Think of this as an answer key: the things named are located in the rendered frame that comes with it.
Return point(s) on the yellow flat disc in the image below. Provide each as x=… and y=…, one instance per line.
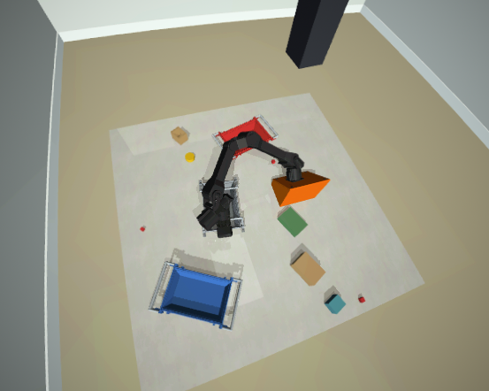
x=190, y=157

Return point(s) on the blue plastic tray with wire bars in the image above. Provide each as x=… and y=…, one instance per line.
x=196, y=295

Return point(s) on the green rectangular block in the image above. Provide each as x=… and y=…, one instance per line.
x=292, y=222

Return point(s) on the blue cube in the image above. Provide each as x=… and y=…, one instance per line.
x=334, y=304

